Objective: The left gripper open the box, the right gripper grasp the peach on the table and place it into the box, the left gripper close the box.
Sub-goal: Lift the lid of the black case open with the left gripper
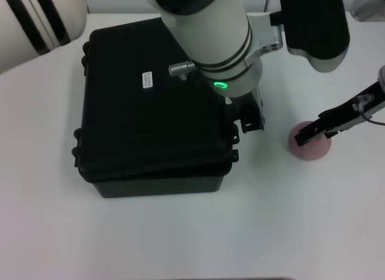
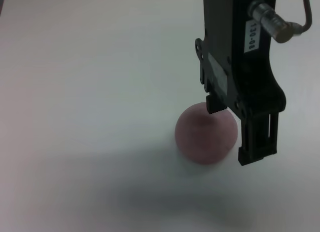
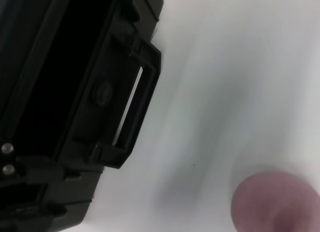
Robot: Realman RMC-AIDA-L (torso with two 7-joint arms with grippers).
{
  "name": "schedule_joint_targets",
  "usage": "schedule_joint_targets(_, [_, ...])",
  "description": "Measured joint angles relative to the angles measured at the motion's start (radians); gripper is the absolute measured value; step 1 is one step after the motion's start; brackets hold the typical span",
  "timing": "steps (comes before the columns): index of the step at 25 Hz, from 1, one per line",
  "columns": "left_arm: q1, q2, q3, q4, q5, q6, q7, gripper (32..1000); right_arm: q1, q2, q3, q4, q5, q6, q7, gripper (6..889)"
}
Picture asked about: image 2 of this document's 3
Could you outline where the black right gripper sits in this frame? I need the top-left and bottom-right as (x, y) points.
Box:
(194, 0), (288, 118)

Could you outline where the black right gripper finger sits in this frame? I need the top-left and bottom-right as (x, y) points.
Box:
(237, 111), (280, 167)

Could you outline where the pink fuzzy peach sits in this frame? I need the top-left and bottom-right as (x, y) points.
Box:
(174, 102), (239, 165)

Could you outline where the right gripper cable with connector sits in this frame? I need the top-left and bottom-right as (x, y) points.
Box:
(247, 0), (314, 43)

